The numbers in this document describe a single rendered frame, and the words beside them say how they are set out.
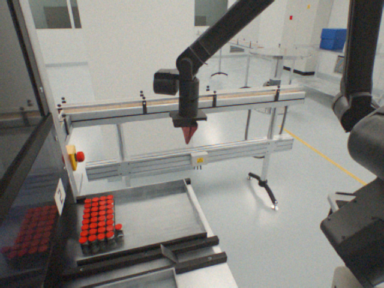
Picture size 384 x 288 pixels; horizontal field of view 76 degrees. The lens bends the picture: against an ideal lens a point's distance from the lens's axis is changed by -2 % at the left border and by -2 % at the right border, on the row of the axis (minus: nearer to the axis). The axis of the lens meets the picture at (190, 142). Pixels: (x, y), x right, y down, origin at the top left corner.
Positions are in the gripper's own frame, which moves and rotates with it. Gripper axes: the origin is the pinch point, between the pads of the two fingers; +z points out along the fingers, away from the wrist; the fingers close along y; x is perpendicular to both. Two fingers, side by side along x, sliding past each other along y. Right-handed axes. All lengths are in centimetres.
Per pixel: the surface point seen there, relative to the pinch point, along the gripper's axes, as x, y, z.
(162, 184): -3.9, 7.2, 18.9
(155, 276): 30.2, 15.0, 18.3
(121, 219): 7.1, 22.1, 21.6
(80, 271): 23.9, 32.2, 19.7
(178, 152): -84, -18, 56
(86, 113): -80, 39, 20
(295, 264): -13, -81, 107
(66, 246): 13.3, 37.3, 22.2
